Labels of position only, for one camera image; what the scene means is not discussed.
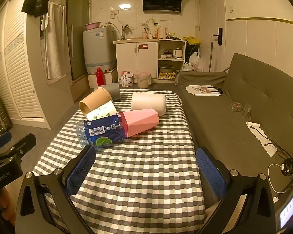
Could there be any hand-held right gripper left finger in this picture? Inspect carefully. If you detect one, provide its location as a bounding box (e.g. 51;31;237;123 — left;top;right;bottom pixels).
15;146;97;234

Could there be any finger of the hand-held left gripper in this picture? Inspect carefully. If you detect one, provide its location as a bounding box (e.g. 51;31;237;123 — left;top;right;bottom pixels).
0;134;37;164
0;131;12;153

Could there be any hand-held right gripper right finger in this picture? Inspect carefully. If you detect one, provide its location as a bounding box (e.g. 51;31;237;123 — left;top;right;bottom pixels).
196;147;277;234

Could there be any pink faceted cup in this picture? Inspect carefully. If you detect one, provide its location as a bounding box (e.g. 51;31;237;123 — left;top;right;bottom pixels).
118;108;160;137

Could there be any white floral paper cup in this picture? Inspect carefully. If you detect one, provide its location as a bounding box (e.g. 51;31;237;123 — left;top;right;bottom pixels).
86;100;117;121

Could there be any brown paper cup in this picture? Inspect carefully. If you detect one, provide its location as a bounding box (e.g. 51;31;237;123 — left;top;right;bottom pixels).
79;87;113;117

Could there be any grey plastic cup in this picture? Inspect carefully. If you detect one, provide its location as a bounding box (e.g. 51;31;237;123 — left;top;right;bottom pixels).
94;83;121;101

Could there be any white plastic cup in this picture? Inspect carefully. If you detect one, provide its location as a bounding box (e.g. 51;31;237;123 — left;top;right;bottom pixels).
131;92;167;116

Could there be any grey sofa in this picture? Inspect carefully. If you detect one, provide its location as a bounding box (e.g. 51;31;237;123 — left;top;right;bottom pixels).
174;53;293;225

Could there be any blue label plastic bottle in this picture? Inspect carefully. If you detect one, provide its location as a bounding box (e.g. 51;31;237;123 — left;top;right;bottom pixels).
76;113;127;148

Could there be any white cloth pouch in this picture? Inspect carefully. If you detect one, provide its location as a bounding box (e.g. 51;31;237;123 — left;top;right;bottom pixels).
246;121;277;157

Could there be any grey white checked tablecloth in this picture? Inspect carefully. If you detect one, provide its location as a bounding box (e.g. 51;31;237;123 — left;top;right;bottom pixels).
32;90;208;234

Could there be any white louvered wardrobe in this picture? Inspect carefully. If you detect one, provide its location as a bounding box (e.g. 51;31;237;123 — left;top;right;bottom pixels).
0;0;52;129

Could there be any white printed tote bag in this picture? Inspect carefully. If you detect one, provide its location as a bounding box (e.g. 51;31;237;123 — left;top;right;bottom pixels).
185;85;223;96

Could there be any black device with display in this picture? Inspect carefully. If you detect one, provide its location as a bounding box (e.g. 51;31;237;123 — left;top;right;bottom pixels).
272;188;293;234

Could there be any red bottle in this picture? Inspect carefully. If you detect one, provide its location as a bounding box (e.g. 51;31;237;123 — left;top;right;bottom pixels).
96;67;106;86

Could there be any white printed refill pack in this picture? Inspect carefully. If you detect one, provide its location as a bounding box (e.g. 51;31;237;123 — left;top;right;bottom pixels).
121;71;134;87

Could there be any white hanging towel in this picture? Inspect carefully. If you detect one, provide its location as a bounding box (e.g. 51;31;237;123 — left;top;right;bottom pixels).
41;1;67;80

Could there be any white trash bin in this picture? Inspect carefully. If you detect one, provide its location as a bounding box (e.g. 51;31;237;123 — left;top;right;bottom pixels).
136;72;151;89

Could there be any white plastic bag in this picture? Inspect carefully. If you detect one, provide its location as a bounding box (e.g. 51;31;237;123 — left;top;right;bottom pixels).
181;52;204;72

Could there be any white sink cabinet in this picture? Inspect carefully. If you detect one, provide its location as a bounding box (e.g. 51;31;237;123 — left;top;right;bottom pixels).
113;38;159;83

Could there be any grey washing machine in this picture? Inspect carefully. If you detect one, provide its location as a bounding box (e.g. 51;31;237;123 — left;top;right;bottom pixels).
82;26;117;73

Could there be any yellow plastic bag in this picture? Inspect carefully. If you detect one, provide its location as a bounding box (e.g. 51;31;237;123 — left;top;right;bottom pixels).
182;36;201;46

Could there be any white open shelf unit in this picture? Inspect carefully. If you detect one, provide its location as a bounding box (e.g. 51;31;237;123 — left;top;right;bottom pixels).
157;38;187;83

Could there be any black hanging cloth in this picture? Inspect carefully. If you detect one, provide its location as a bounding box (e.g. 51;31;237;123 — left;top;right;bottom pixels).
21;0;49;18

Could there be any metal faucet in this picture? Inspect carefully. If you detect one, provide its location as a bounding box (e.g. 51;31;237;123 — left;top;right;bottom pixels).
121;24;132;40

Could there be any white electric kettle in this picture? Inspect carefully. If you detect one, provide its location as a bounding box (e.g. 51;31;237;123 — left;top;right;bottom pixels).
158;26;169;39

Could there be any white door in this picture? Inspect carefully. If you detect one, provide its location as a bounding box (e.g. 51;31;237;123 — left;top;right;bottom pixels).
198;0;226;72

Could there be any white cable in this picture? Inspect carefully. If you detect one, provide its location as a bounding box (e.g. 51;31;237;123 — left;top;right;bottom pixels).
268;163;287;194

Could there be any black cable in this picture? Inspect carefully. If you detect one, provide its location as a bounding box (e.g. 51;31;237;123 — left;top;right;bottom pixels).
250;125;293;176

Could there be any mop handle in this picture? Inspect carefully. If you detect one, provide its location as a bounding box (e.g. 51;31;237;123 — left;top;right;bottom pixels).
208;41;213;72

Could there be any black door lock handle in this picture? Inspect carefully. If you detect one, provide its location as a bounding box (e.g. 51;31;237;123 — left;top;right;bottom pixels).
213;27;223;45

